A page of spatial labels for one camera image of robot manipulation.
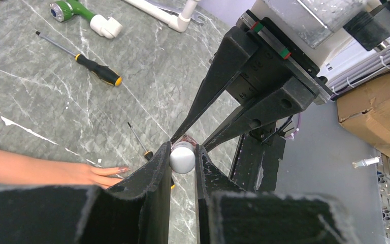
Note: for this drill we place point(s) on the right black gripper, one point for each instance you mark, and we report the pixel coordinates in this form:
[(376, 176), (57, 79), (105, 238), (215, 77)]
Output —
[(265, 71)]

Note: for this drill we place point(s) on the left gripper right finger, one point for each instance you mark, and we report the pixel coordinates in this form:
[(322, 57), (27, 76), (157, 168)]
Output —
[(228, 214)]

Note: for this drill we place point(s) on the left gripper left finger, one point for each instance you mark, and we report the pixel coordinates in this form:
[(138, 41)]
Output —
[(136, 210)]

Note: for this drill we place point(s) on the white nail polish cap brush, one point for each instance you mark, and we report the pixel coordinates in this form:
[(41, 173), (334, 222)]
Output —
[(182, 157)]

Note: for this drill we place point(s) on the glitter nail polish bottle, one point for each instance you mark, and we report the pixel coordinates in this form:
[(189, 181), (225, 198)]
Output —
[(185, 139)]

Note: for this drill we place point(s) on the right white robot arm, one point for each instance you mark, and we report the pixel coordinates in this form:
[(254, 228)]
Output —
[(349, 40)]

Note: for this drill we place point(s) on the near black yellow screwdriver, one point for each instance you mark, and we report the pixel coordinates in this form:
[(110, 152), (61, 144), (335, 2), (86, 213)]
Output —
[(148, 154)]

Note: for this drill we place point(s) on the black yellow screwdriver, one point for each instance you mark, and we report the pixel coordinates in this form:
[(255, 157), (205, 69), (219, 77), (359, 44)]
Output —
[(148, 154), (104, 73)]

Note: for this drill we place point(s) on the right side cardboard box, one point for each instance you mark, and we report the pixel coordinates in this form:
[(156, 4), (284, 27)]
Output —
[(365, 112)]

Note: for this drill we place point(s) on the spare nail polish bottle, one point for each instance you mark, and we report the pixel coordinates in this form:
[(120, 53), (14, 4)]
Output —
[(366, 162)]

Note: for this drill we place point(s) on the far black yellow screwdriver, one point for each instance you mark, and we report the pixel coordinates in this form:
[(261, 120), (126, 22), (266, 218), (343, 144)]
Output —
[(104, 73)]

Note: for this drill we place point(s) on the mannequin practice hand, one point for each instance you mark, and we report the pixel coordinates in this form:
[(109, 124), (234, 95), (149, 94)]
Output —
[(16, 169)]

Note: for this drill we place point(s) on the green valve pvc fitting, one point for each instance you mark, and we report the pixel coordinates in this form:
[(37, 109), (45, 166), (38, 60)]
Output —
[(63, 11)]

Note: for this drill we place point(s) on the white pvc pipe frame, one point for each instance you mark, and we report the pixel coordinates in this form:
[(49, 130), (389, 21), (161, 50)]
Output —
[(177, 23)]

